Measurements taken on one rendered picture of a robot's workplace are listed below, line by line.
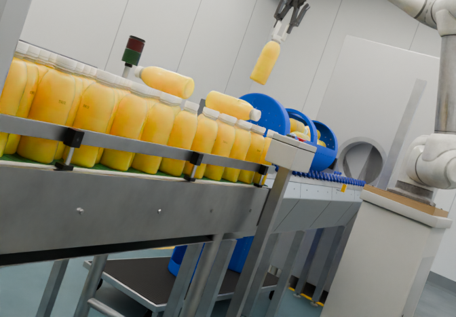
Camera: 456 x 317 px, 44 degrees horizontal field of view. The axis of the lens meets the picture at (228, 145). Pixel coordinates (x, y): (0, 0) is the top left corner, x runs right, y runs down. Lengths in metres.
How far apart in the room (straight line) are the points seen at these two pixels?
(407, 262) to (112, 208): 1.39
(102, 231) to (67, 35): 4.62
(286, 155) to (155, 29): 4.89
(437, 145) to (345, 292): 0.71
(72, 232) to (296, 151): 0.90
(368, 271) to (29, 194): 1.63
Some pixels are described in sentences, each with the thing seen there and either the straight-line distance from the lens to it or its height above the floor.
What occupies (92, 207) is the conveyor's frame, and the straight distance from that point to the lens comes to 1.23.
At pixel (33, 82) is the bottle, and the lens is 1.09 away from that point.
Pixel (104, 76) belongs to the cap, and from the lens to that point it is 1.20.
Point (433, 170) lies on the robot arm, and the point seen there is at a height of 1.17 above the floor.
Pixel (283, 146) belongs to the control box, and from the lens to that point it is 1.88.
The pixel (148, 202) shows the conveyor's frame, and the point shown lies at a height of 0.84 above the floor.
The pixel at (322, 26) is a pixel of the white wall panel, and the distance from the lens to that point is 8.26.
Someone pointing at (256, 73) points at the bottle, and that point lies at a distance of 2.28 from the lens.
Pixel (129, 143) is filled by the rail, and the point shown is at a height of 0.97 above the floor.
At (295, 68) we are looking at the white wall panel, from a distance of 8.24.
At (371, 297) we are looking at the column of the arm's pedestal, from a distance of 2.41.
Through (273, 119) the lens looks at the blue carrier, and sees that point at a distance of 2.29.
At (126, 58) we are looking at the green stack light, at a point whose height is 1.17.
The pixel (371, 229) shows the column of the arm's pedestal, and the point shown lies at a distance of 2.39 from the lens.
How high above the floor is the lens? 1.10
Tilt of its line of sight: 3 degrees down
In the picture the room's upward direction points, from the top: 19 degrees clockwise
